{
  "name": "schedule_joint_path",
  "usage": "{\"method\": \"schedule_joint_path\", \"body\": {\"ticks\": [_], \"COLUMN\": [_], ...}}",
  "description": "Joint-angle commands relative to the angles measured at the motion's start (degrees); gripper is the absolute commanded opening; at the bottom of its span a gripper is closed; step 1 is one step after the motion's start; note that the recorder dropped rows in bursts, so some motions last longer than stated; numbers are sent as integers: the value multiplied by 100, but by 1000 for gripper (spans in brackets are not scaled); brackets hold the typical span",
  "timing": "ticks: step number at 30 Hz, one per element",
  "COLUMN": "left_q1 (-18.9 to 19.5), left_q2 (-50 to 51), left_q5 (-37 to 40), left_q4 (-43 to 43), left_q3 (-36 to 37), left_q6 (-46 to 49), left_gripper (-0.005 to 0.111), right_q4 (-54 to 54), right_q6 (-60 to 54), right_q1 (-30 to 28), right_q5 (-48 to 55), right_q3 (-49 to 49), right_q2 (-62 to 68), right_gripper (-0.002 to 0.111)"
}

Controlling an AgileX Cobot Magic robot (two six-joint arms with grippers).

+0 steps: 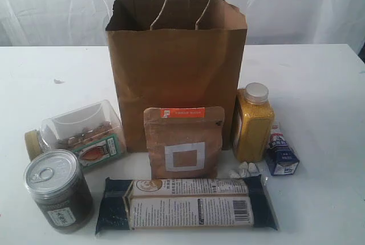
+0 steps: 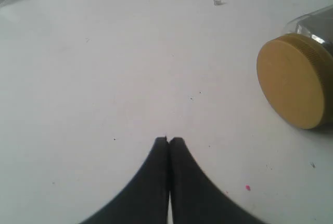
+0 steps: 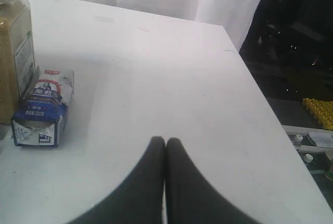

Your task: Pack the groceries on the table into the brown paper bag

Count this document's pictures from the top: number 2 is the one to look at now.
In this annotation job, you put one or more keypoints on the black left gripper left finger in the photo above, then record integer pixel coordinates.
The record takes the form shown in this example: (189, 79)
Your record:
(145, 199)

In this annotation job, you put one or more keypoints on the clear nut jar yellow lid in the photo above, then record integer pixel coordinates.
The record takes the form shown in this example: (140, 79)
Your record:
(295, 70)

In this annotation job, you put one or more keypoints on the small clear plastic scrap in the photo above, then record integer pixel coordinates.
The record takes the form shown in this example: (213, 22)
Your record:
(218, 2)

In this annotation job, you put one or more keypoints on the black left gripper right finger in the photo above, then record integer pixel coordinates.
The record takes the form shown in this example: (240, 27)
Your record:
(194, 198)

